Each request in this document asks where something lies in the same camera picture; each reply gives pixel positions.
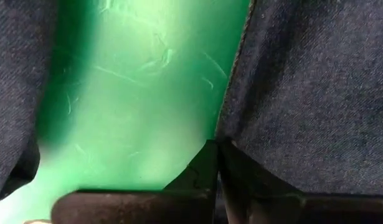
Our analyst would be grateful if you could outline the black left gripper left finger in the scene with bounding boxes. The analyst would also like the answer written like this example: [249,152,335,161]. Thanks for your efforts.
[50,140,217,224]

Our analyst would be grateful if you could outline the green table mat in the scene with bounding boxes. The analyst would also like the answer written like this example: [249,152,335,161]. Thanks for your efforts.
[0,0,253,224]

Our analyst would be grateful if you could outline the dark blue denim jeans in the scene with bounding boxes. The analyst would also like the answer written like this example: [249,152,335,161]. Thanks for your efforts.
[0,0,383,202]

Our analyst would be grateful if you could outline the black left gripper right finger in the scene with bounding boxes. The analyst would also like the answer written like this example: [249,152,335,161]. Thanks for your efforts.
[218,141,383,224]

